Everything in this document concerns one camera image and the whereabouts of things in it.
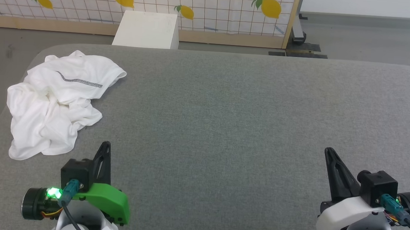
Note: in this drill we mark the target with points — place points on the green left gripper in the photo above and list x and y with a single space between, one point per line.
110 200

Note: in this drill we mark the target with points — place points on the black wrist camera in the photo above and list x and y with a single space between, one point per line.
378 188
76 172

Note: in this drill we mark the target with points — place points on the grey fabric sofa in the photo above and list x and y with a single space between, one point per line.
225 131

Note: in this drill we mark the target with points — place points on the white square box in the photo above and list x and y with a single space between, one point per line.
146 29

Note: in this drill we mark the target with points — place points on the metal screen foot with caster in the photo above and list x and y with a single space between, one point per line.
298 33

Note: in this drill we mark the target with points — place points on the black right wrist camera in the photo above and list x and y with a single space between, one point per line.
378 188

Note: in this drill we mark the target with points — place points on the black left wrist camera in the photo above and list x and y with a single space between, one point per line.
76 172

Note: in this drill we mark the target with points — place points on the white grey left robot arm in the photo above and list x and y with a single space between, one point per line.
74 225

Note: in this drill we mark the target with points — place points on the lemon print partition screen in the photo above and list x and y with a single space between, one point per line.
216 7

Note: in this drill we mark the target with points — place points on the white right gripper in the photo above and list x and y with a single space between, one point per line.
346 215

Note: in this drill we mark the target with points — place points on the white long-sleeve shirt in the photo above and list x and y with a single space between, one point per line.
46 118

